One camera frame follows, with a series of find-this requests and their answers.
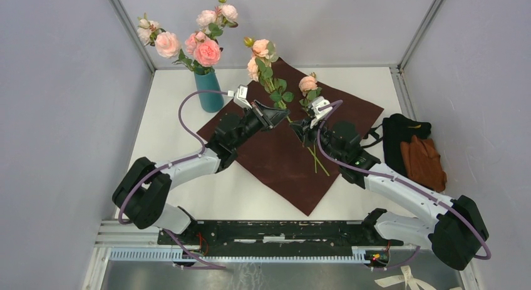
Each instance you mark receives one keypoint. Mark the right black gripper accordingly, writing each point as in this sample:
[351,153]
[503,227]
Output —
[299,128]

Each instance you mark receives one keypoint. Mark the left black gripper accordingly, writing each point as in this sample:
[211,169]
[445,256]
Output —
[267,116]

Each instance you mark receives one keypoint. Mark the single peach rose stem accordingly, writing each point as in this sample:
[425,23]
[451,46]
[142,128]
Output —
[309,88]

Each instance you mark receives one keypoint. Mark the red paper bouquet wrapper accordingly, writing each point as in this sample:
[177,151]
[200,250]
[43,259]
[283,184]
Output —
[277,158]

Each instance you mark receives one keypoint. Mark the pale pink rose stem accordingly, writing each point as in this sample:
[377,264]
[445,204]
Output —
[260,70]

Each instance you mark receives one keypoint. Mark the black ribbon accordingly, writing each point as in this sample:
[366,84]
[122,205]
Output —
[373,133]

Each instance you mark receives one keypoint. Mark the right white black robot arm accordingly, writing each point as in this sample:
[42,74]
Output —
[453,229]

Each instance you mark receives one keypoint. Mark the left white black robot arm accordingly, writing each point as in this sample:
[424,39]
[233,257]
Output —
[142,193]

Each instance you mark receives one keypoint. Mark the teal ceramic vase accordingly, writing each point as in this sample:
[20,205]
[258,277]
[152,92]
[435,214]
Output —
[210,98]

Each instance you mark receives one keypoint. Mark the pink flower stem in vase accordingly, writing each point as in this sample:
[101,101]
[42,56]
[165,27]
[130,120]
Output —
[151,34]

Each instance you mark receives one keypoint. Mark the black cloth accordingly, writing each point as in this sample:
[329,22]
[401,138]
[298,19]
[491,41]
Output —
[397,129]

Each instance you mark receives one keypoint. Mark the orange cloth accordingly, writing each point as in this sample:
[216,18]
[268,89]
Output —
[422,163]

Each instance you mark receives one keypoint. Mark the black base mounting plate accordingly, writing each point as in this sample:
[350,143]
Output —
[232,238]

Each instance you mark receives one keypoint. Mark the white paper strip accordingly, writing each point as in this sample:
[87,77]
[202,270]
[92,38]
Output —
[405,279]

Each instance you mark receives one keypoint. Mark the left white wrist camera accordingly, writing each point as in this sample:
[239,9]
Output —
[239,97]

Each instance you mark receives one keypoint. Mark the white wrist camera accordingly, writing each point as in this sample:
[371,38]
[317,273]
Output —
[319,109]
[239,97]

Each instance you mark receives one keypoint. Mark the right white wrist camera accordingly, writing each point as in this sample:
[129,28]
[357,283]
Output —
[319,109]

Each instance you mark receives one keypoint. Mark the white slotted cable duct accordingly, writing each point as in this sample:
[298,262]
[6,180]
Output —
[177,255]

